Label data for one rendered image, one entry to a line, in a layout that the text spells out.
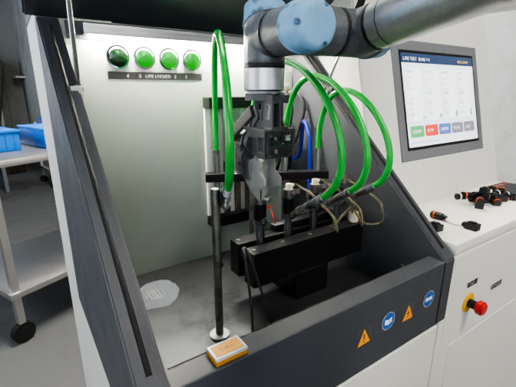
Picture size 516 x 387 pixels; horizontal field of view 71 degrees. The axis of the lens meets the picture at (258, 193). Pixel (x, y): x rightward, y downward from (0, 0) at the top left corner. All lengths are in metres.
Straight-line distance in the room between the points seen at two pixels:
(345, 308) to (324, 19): 0.46
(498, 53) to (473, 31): 1.22
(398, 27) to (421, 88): 0.64
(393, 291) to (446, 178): 0.63
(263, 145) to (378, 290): 0.34
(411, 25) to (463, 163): 0.87
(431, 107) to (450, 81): 0.14
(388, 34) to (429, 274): 0.49
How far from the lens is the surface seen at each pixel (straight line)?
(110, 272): 0.55
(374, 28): 0.62
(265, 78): 0.66
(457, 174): 1.36
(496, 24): 2.83
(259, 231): 0.80
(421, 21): 0.57
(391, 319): 0.79
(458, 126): 1.37
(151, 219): 0.99
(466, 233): 0.99
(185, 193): 1.01
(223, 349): 0.55
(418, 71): 1.22
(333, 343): 0.68
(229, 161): 0.55
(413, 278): 0.80
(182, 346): 0.77
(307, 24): 0.56
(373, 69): 1.06
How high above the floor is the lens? 1.31
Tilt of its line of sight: 16 degrees down
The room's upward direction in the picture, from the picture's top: straight up
